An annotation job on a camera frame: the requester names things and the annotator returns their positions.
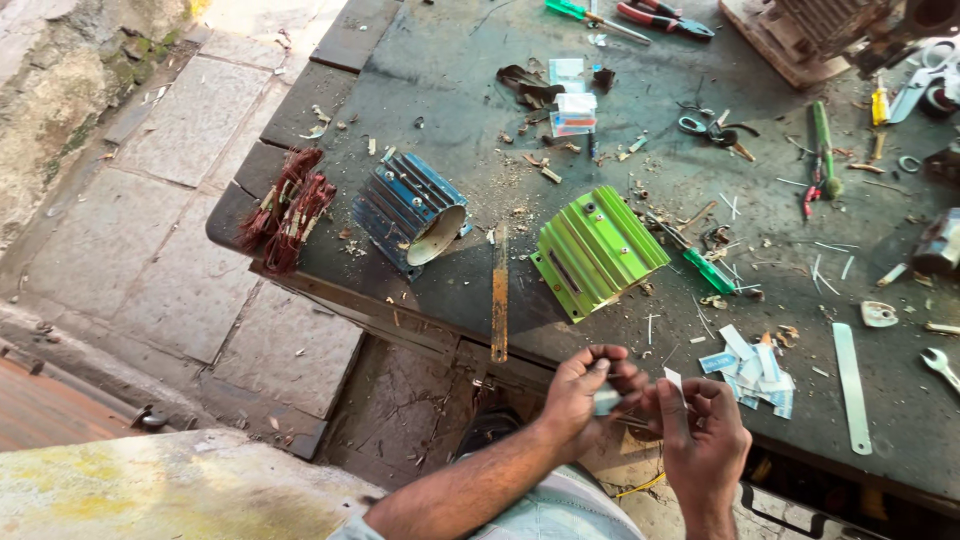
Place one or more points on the person's right hand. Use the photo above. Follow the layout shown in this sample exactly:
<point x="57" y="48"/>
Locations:
<point x="709" y="450"/>

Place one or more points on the person's left hand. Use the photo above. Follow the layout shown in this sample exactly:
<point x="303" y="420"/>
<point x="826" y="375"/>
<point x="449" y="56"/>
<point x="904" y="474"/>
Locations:
<point x="574" y="405"/>

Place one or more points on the person's left fingers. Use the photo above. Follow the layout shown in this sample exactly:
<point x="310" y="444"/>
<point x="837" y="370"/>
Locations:
<point x="611" y="358"/>

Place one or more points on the white insulation paper strip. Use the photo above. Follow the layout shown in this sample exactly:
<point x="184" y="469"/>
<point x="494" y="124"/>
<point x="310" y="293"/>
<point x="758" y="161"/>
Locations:
<point x="606" y="399"/>

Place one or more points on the green finned motor housing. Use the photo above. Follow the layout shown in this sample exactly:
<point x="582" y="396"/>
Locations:
<point x="600" y="247"/>

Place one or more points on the rusty flat metal file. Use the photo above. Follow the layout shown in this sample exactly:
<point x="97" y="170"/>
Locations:
<point x="499" y="292"/>

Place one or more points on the pile of insulation paper pieces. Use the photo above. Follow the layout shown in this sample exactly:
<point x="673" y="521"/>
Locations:
<point x="754" y="371"/>

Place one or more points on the person's black shoe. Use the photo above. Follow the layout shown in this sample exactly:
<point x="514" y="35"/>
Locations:
<point x="487" y="431"/>

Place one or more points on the person's light jeans leg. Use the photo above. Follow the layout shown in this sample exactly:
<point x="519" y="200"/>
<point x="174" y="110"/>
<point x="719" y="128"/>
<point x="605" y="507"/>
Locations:
<point x="562" y="510"/>

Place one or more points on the flat shiny metal strip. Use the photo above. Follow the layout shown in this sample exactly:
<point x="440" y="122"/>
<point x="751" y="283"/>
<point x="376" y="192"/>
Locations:
<point x="852" y="390"/>

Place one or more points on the clear plastic packet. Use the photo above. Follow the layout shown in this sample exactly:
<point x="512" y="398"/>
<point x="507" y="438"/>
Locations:
<point x="574" y="109"/>

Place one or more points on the blue finned motor housing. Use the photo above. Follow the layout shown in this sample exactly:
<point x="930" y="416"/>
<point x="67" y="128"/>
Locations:
<point x="397" y="206"/>

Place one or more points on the white round plastic piece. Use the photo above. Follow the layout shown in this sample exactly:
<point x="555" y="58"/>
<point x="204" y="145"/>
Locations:
<point x="877" y="313"/>

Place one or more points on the dark torn paper scraps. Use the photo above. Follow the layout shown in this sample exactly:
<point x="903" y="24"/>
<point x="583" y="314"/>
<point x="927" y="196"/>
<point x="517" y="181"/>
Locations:
<point x="529" y="86"/>

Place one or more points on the silver open end wrench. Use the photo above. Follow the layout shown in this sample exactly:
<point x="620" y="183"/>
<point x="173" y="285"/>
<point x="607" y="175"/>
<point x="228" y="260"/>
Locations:
<point x="937" y="364"/>

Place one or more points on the shiny metal cylinder part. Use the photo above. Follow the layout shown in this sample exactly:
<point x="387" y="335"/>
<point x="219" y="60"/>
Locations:
<point x="937" y="244"/>

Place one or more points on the yellow glue tube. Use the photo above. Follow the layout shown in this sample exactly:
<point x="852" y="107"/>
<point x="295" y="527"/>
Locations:
<point x="880" y="106"/>

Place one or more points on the rusty electric motor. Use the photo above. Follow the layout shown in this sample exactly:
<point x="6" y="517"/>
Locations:
<point x="810" y="30"/>

